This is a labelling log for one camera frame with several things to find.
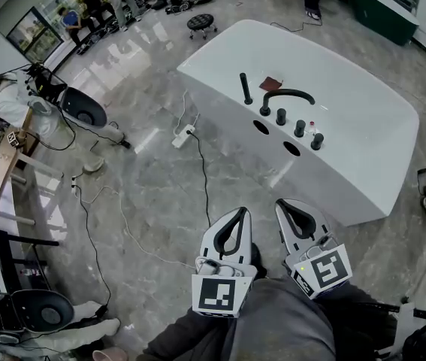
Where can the black round rolling stool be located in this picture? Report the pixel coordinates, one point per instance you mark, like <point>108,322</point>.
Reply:
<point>200,22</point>

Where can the black faucet knob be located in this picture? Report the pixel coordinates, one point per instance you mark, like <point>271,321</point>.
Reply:
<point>281,117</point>
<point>317,141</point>
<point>300,128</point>

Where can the black framed glass door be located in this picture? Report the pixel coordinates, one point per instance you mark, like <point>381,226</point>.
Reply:
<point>34,36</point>

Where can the black handheld shower wand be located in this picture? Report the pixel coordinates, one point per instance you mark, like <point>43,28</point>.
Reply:
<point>244,88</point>

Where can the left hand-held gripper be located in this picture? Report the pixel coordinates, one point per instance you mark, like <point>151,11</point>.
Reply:
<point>220,295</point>

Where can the person's grey clothed body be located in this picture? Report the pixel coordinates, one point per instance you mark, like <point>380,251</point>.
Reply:
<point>284,322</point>

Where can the black shell backpack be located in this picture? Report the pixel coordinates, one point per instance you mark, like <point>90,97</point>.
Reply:
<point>43,310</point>
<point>85,107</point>

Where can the black curved faucet spout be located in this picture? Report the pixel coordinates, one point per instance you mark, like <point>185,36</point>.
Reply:
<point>287,91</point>

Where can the person's right forearm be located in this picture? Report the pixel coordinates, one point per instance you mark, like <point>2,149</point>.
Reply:
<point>359,325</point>

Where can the small clear bottle red cap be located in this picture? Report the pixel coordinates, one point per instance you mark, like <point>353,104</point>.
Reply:
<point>312,127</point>

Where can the green bathtub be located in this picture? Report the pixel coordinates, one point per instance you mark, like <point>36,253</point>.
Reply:
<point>378,17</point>

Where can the person's black shoe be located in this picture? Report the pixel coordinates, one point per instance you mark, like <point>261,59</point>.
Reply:
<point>257,261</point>

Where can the person's left forearm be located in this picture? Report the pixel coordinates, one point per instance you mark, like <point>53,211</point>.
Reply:
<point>190,337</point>

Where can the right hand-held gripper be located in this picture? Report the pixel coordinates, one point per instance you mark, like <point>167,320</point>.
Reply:
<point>325,269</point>

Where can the black metal frame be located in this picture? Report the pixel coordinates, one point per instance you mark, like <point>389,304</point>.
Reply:
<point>4,261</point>

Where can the white power strip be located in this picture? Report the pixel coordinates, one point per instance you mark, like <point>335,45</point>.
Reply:
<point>182,137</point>

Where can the white bathtub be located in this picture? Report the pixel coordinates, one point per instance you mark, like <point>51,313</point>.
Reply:
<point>348,88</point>

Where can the light wooden table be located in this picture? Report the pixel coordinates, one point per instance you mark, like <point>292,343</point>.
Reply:
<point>4,171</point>

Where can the dark red cloth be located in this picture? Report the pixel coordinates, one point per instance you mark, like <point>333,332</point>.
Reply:
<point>271,84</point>

